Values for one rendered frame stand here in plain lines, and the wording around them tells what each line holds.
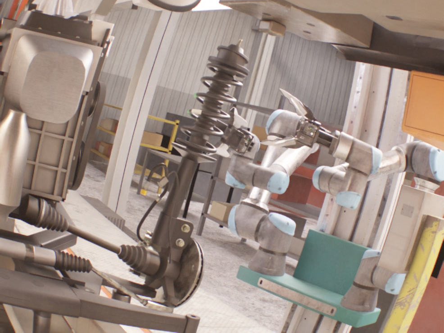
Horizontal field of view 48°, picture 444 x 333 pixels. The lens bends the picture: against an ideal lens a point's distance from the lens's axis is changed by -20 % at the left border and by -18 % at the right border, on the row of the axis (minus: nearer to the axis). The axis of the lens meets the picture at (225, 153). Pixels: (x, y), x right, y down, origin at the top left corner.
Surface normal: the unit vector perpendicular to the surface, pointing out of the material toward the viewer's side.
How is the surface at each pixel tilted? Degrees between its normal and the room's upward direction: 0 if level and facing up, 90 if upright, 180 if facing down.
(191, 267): 76
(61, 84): 90
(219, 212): 90
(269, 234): 90
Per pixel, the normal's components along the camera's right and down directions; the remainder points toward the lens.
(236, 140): -0.26, -0.08
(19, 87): -0.55, -0.11
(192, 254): -0.72, -0.42
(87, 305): 0.30, 0.12
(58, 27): 0.57, 0.06
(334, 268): -0.70, -0.16
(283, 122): -0.36, -0.35
